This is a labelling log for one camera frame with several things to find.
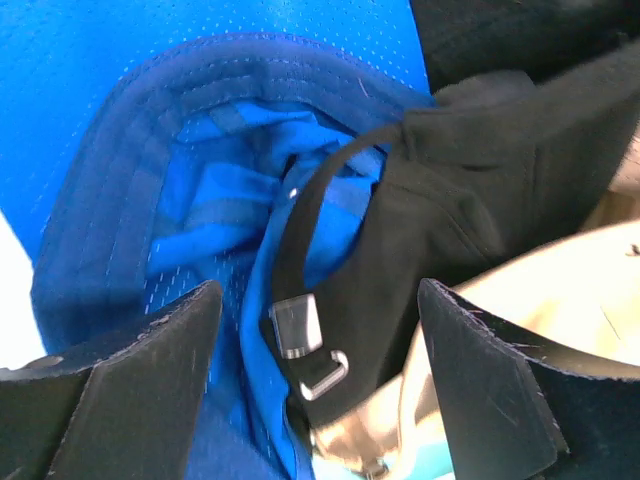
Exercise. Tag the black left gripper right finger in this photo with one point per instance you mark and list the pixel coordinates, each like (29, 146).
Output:
(518, 405)

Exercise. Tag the black baseball cap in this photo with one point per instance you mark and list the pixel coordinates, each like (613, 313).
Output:
(536, 103)

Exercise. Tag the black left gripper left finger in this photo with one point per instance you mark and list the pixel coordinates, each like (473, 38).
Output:
(120, 406)

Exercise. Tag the blue cap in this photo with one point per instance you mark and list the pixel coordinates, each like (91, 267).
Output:
(217, 209)

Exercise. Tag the beige hat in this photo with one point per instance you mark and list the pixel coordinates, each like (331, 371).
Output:
(582, 292)

